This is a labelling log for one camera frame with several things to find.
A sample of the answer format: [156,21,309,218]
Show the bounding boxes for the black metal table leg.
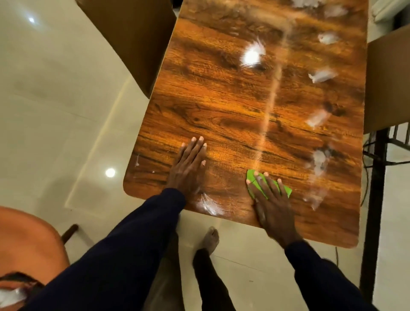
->
[359,128,390,304]

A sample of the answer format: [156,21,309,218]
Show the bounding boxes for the black cable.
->
[360,141,373,208]

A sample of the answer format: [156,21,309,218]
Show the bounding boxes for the person's right hand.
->
[246,171,303,249]

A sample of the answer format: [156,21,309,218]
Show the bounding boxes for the person's right forearm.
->
[284,240,380,311]

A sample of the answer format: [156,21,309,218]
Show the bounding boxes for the brown chair back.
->
[75,0,177,99]

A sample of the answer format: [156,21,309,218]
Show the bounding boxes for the white cloth bundle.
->
[371,0,405,23]

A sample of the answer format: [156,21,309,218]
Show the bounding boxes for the green cleaning cloth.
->
[246,169,293,200]

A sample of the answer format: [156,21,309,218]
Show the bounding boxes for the black metal rack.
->
[363,123,410,166]

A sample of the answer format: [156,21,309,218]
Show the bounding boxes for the person's left hand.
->
[165,136,208,201]

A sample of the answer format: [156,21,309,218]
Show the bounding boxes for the brown flat board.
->
[363,24,410,135]

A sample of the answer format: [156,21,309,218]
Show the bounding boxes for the person's leg with bare foot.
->
[192,226,237,311]

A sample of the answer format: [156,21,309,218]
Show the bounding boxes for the person's left forearm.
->
[19,187,187,311]

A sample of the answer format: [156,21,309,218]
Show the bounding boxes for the orange plastic chair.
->
[0,206,79,311]

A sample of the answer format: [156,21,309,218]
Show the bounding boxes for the white foam patches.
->
[134,0,350,217]

